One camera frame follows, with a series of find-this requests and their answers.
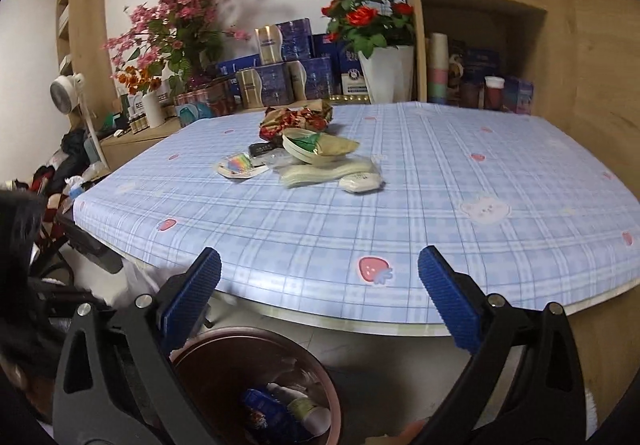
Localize brown round bin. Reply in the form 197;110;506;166
170;325;343;445

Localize dark blue shelf box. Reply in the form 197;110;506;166
447;40;501;90

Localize pile of clothes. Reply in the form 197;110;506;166
0;127;108;236

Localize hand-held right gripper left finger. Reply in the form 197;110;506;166
52;247;223;445

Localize white tissue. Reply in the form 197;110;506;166
339;172;385;194

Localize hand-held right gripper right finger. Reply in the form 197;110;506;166
417;246;586;445

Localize patterned tissue box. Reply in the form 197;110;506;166
174;82;237;126

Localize blue coffee bag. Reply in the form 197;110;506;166
242;387;286;433

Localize tan plastic wrapper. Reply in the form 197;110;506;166
317;135;362;160

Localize wooden sideboard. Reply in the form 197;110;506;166
97;102;271;170

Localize narrow wooden shelf unit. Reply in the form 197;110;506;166
55;0;108;76

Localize orange artificial flowers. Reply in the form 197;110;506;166
116;66;162;96

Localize white blister card packaging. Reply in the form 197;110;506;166
279;159;377;189

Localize stack of pastel cups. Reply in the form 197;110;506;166
427;32;451;104

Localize green white paper cup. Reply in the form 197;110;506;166
287;397;332;437

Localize white standing fan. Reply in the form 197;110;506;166
50;72;110;170

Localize coloured marker pack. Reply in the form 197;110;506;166
214;152;270;180

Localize red rose plant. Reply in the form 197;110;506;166
320;0;416;59

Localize silver foil wrapper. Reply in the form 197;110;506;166
266;381;308;401

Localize flat dark blue box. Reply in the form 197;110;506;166
216;55;261;78

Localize white ribbed vase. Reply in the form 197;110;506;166
141;92;166;128

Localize gold and blue gift box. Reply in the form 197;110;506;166
235;64;293;110
287;57;336;100
254;19;315;66

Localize white paper bowl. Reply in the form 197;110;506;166
281;127;351;168

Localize blue white emblem box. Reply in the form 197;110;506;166
335;45;371;96

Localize white angular flower pot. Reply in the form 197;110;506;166
357;45;417;104

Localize blue plaid tablecloth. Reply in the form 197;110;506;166
72;100;640;338

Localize black tissue pack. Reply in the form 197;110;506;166
249;142;283;160

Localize red gold wrapper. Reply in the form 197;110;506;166
259;105;334;142

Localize small dark blue box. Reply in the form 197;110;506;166
312;34;343;60

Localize small blue carton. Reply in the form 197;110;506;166
502;76;535;116

